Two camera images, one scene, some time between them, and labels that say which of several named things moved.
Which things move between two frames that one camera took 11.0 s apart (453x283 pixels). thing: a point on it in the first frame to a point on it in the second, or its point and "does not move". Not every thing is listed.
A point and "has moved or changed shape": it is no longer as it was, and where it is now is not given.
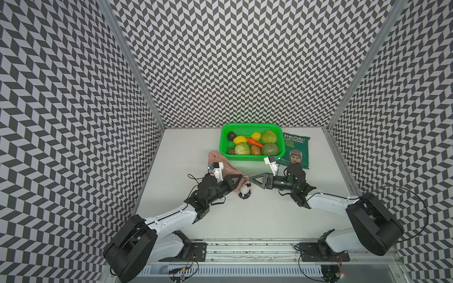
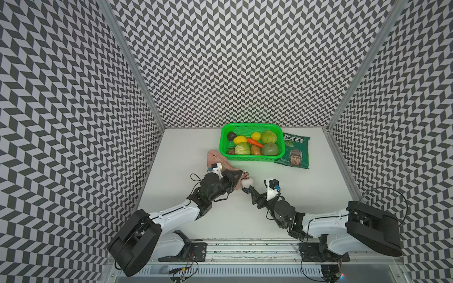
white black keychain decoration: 245,191 has moved or changed shape
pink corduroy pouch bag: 214,157 does not move
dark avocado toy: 231,135 does not move
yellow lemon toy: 256,135 does not move
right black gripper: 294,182 to 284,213
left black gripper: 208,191 does not move
